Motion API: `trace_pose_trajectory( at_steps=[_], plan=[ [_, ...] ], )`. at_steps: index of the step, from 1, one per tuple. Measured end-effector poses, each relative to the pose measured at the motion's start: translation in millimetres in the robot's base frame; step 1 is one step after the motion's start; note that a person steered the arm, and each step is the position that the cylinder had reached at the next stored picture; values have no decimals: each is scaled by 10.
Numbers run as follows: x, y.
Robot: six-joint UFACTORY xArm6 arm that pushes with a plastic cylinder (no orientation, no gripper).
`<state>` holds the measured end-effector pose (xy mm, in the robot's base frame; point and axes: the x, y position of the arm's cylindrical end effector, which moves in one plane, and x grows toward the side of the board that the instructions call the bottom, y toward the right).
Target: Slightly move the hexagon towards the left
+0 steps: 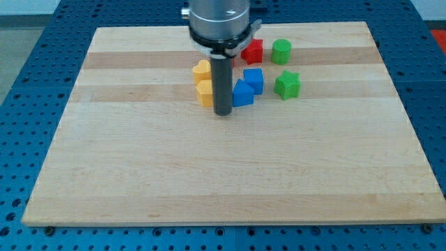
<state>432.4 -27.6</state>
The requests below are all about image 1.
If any wooden board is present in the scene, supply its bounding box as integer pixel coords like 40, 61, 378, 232
22, 22, 445, 227

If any yellow hexagon block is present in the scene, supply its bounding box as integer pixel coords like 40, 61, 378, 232
196, 79, 213, 107

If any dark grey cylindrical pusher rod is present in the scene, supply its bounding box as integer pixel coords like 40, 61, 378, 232
210, 55, 233, 116

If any yellow heart block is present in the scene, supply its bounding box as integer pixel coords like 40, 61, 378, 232
192, 59, 211, 85

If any blue pentagon block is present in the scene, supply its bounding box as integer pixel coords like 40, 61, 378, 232
232, 79, 254, 107

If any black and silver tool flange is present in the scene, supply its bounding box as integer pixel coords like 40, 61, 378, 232
189, 20, 262, 59

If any red star block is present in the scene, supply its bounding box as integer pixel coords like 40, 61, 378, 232
241, 38, 263, 65

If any green cylinder block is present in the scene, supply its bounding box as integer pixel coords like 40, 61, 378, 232
271, 39, 292, 65

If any green star block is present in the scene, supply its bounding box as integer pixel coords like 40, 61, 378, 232
274, 70, 301, 100

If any blue cube block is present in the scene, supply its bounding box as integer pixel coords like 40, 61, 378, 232
243, 68, 264, 95

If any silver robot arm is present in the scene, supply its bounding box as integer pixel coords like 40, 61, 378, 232
180, 0, 262, 116

